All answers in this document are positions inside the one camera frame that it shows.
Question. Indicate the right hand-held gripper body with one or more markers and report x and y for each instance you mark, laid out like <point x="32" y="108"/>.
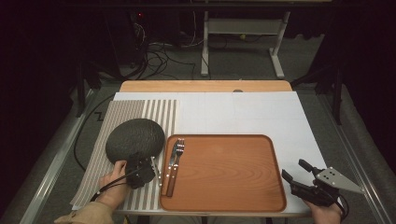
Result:
<point x="323" y="186"/>

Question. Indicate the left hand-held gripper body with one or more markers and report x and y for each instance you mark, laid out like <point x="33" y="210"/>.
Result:
<point x="140" y="172"/>

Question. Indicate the dark oval plate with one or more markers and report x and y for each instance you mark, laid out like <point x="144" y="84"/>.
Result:
<point x="135" y="140"/>

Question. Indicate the brown wooden tray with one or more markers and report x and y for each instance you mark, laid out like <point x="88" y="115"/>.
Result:
<point x="227" y="174"/>

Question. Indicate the person's right hand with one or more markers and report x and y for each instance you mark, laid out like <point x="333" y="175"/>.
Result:
<point x="323" y="214"/>

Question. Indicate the person's left hand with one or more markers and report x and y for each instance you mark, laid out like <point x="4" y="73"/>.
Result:
<point x="113" y="186"/>

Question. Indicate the striped placemat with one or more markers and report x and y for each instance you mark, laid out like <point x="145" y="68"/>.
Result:
<point x="102" y="149"/>

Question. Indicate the white table board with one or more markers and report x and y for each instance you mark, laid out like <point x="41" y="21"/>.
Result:
<point x="249" y="115"/>

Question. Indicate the black metal stand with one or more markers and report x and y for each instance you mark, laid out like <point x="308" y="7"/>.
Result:
<point x="81" y="90"/>
<point x="336" y="96"/>

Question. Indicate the small yellow-green ball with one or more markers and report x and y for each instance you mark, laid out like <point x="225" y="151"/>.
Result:
<point x="242" y="36"/>

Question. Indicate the aluminium floor rail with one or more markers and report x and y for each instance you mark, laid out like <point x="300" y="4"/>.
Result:
<point x="53" y="168"/>
<point x="358" y="155"/>

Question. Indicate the white metal desk frame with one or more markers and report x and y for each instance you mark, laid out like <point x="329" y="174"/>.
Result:
<point x="243" y="26"/>

